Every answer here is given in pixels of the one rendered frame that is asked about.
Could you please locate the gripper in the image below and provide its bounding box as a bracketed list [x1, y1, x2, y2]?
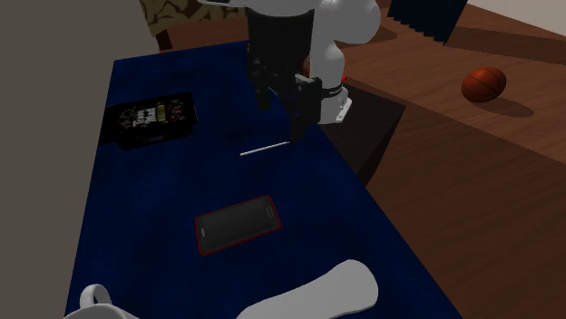
[245, 7, 325, 144]

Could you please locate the thin white stick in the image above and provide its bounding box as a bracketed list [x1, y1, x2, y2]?
[239, 140, 291, 157]

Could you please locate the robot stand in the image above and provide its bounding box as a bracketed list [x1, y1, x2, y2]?
[317, 84, 407, 188]

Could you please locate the black phone with red case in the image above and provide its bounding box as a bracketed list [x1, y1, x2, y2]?
[193, 194, 283, 257]

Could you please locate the olive patterned armchair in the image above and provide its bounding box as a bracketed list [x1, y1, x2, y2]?
[138, 0, 249, 53]

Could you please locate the black printed box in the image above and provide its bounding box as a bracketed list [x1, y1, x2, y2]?
[98, 91, 200, 151]

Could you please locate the dark blue table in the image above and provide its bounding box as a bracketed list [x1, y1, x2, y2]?
[63, 40, 464, 319]

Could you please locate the dark blue curtain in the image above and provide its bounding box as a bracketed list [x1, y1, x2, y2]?
[386, 0, 470, 46]

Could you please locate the white oblong dish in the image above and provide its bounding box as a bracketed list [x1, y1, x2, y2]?
[234, 258, 380, 319]

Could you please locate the orange basketball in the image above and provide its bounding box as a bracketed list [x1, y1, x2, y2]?
[460, 65, 508, 104]

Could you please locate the white mug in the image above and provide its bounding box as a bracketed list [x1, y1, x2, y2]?
[63, 283, 139, 319]

